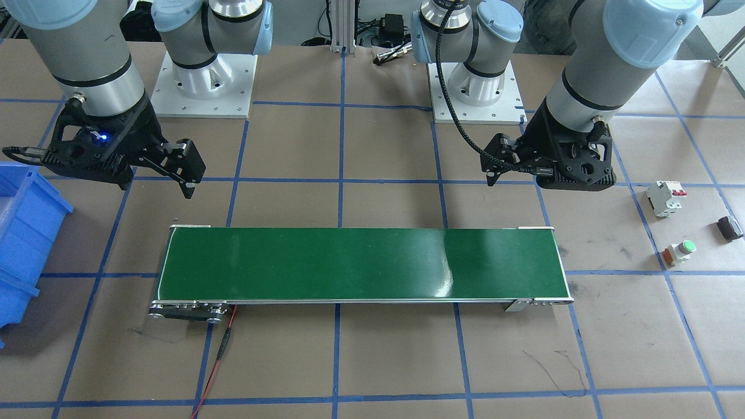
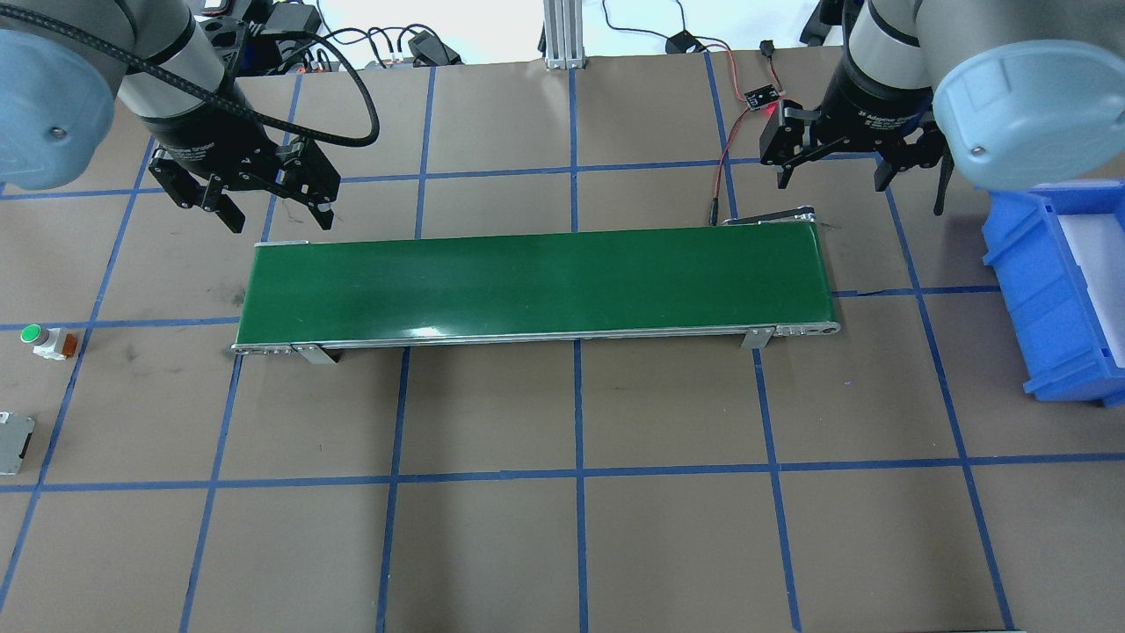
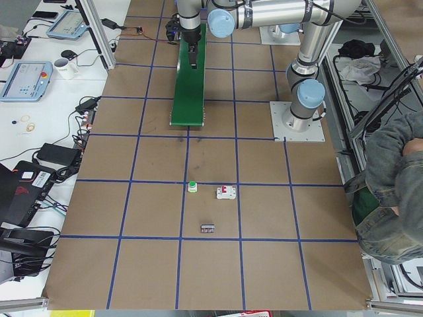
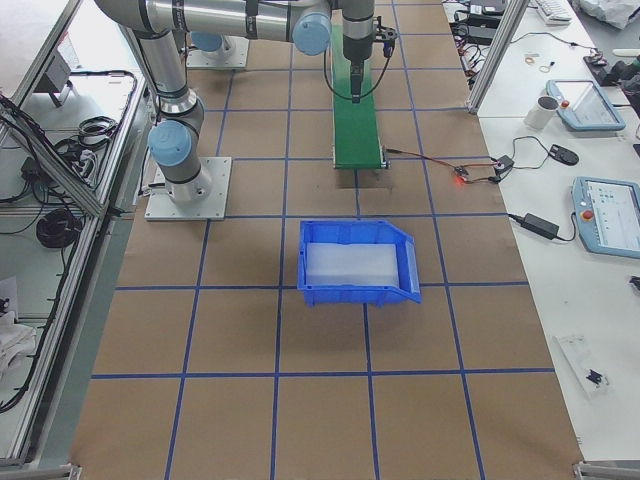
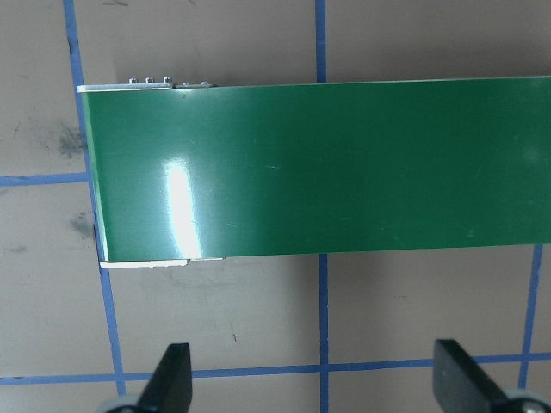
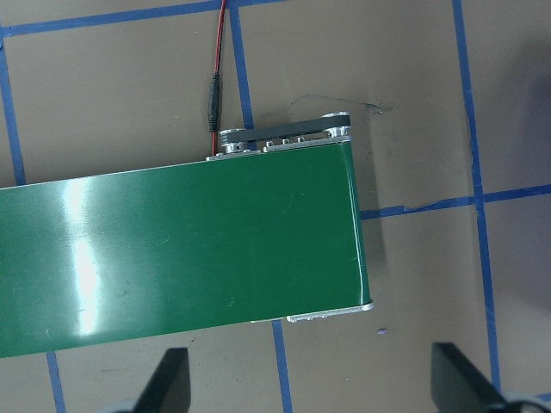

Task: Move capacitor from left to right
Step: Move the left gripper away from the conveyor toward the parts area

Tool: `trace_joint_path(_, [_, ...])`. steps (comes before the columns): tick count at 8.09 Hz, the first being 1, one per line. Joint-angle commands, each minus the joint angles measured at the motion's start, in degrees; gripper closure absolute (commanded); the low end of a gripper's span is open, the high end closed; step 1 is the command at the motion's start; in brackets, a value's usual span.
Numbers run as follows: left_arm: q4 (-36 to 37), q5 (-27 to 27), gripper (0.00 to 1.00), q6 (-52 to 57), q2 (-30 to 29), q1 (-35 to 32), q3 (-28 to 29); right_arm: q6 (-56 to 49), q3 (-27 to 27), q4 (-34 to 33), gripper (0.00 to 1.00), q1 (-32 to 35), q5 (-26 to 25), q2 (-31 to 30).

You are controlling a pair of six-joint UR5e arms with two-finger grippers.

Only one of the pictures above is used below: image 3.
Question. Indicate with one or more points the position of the black power strip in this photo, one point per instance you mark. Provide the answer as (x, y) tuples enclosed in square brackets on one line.
[(84, 125)]

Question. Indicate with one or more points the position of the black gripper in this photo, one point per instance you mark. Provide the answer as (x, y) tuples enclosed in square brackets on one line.
[(191, 37)]

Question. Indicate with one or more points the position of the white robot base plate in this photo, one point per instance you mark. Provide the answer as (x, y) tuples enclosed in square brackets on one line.
[(286, 127)]

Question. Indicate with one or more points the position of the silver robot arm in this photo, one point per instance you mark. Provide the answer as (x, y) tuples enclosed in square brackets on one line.
[(226, 16)]

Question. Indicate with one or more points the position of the black power adapter brick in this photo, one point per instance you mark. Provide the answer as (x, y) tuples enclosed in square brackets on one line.
[(57, 154)]

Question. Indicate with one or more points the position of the blue teach pendant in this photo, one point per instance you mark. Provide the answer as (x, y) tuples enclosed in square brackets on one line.
[(69, 26), (27, 82)]

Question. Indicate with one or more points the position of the white red circuit breaker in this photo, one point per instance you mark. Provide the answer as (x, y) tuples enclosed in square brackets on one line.
[(226, 192)]

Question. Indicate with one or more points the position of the white mug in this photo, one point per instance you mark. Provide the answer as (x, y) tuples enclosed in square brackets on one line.
[(66, 69)]

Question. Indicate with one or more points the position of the black monitor stand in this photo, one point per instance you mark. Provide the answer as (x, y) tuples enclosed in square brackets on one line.
[(25, 252)]

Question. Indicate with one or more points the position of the green push button switch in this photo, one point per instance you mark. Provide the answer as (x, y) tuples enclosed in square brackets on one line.
[(192, 187)]

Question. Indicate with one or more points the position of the far blue teach pendant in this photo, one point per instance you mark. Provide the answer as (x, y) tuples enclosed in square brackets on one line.
[(69, 26)]

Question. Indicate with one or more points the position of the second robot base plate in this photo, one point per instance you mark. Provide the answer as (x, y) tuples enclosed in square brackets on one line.
[(283, 35)]

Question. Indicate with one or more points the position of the person in grey jacket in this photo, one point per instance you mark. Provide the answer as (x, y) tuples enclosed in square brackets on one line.
[(387, 195)]

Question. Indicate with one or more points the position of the small black capacitor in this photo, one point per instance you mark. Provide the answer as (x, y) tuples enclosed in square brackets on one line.
[(207, 228)]

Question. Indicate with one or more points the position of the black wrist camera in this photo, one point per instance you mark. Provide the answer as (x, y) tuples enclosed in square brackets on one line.
[(173, 31)]

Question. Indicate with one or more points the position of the near blue teach pendant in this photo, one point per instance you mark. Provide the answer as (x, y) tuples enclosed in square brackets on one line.
[(27, 82)]

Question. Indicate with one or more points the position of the black computer mouse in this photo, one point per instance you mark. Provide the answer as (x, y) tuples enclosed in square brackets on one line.
[(69, 54)]

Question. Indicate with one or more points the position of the aluminium frame post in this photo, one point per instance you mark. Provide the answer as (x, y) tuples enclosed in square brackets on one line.
[(92, 20)]

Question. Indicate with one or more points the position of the green conveyor belt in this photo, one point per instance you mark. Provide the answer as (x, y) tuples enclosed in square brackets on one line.
[(188, 101)]

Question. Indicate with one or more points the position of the black and white cloth pile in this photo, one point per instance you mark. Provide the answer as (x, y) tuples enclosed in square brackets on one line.
[(363, 65)]

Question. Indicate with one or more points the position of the small black power adapter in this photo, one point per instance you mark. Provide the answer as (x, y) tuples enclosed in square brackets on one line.
[(87, 105)]

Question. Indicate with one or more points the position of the black laptop with red logo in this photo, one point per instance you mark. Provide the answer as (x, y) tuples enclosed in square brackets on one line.
[(22, 190)]

